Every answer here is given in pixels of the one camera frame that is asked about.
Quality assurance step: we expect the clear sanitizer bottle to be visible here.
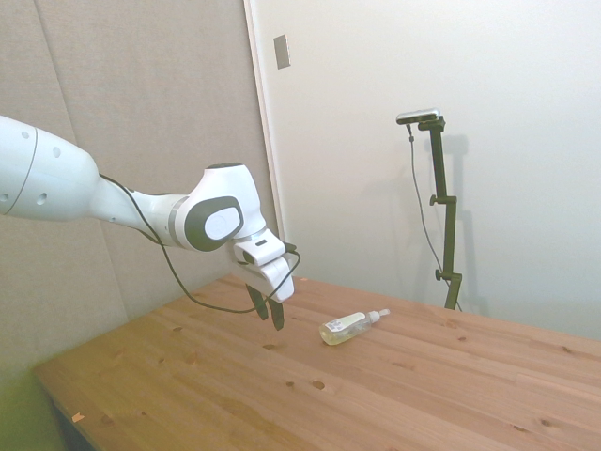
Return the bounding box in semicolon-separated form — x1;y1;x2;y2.
318;307;393;348

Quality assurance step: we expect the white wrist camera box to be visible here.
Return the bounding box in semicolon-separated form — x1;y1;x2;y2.
234;238;288;268

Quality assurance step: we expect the dark green camera stand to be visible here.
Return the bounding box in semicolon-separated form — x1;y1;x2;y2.
416;117;464;311

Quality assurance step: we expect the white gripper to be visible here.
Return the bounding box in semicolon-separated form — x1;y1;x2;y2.
231;247;297;333

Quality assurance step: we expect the grey exterior camera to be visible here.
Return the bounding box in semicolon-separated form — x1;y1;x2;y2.
395;108;443;127

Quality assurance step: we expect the grey wall plate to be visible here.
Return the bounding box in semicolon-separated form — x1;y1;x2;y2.
272;33;293;71

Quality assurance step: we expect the white door frame trim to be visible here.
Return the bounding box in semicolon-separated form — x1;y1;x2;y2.
242;0;292;275

